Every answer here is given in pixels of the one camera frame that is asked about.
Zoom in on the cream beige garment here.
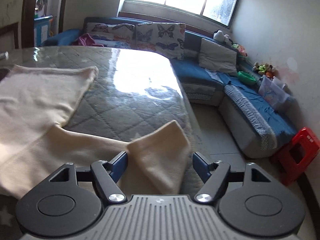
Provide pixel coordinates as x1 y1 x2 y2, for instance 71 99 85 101
1 65 191 199

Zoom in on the blue corner sofa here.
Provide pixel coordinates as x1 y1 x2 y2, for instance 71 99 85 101
40 17 297 159

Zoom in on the red plastic stool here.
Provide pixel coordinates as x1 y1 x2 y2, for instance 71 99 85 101
271 127 319 186

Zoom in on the clear plastic storage box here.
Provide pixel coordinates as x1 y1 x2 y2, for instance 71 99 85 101
258 76 293 113

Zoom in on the green plastic bowl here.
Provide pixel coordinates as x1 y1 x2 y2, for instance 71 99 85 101
238 71 257 86

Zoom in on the small plush toys pile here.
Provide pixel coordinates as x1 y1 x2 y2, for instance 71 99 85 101
252 62 277 79

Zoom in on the grey plain cushion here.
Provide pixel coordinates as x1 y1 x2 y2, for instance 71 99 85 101
199 38 237 76

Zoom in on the magenta cloth on sofa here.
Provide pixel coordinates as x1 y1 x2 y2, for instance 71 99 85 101
72 33 103 47

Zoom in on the panda plush toy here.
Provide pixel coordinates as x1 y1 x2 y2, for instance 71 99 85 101
213 30 233 46

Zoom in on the left butterfly print cushion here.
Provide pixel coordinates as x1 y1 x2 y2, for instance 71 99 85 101
85 22 135 49

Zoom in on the butterfly print cushion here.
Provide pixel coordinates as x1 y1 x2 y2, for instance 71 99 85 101
85 22 135 49
136 22 186 60

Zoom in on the right butterfly print cushion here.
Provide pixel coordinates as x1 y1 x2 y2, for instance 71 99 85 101
136 22 186 60

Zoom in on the grey remote control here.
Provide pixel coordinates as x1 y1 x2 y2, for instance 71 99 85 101
0 51 9 60

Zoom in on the light blue cabinet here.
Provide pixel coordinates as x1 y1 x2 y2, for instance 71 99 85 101
34 15 53 47

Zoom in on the dark wooden door frame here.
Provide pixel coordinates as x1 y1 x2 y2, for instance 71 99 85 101
21 0 66 48

